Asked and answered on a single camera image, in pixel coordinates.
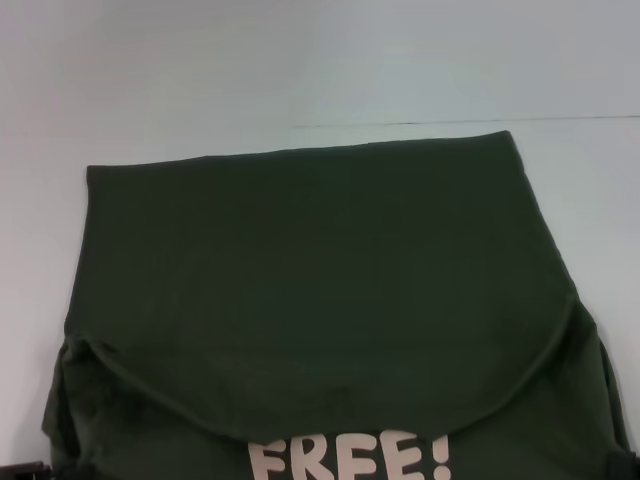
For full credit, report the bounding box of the dark green t-shirt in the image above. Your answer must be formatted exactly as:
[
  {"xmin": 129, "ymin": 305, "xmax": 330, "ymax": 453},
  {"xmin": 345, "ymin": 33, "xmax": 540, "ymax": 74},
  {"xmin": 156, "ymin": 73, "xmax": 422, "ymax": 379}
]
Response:
[{"xmin": 42, "ymin": 129, "xmax": 635, "ymax": 480}]

